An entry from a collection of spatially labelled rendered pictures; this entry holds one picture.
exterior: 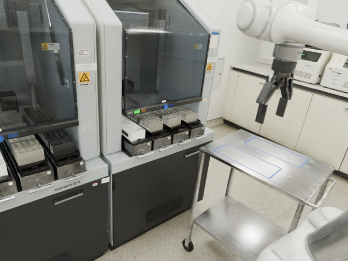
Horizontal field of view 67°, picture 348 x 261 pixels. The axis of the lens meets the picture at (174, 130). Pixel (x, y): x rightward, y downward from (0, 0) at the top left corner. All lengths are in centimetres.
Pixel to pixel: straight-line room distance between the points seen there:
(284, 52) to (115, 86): 83
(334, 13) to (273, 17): 282
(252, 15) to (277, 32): 8
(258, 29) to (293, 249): 59
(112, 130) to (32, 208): 53
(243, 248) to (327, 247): 101
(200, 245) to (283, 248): 127
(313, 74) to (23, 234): 298
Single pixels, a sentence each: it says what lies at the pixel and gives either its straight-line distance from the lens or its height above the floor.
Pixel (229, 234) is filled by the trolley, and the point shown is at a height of 28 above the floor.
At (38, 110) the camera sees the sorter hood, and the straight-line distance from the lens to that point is 128.
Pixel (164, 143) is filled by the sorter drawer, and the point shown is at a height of 76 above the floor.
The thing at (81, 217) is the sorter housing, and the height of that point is 45.
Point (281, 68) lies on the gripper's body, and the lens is 93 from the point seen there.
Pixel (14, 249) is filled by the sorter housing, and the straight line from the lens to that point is 154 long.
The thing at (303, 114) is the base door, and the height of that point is 55.
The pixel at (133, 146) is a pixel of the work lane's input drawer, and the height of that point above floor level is 81.
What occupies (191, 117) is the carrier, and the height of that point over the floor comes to 86.
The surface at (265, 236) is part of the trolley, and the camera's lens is 187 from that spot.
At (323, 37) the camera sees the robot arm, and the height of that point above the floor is 149.
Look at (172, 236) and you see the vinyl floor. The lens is 208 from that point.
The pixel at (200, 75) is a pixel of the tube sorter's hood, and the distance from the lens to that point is 175.
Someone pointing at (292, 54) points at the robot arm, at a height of 143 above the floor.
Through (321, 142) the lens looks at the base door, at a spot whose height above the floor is 31.
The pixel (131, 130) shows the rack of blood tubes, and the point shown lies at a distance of 154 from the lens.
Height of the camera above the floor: 152
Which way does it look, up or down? 25 degrees down
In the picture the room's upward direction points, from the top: 6 degrees clockwise
